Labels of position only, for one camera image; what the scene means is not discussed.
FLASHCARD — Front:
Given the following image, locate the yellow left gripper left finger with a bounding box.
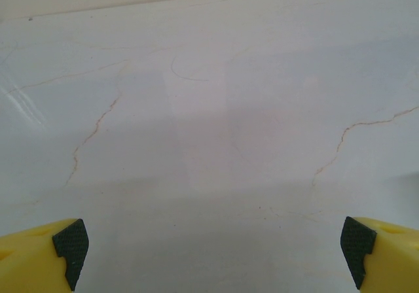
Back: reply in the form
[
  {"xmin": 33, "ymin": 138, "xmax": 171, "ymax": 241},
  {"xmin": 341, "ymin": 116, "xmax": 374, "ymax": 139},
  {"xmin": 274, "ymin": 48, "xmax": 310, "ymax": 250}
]
[{"xmin": 0, "ymin": 218, "xmax": 91, "ymax": 293}]

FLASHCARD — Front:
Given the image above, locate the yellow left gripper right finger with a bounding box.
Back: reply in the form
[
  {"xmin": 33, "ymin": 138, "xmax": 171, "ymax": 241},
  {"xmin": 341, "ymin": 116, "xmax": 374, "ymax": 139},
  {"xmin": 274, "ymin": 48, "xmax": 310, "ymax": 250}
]
[{"xmin": 340, "ymin": 216, "xmax": 419, "ymax": 293}]

